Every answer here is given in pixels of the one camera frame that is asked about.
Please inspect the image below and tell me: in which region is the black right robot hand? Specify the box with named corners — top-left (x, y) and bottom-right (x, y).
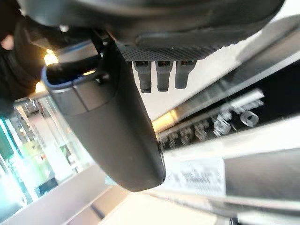
top-left (17, 0), bottom-right (285, 192)

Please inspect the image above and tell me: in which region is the silver dishwasher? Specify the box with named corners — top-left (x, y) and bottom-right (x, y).
top-left (150, 14), bottom-right (300, 225)

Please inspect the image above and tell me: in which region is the glass partition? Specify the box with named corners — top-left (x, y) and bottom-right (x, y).
top-left (0, 95), bottom-right (94, 211)

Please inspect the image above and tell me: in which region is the white printed label sticker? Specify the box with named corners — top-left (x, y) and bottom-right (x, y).
top-left (163, 156), bottom-right (226, 196)

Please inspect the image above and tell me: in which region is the person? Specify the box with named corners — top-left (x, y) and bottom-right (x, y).
top-left (0, 0), bottom-right (49, 115)

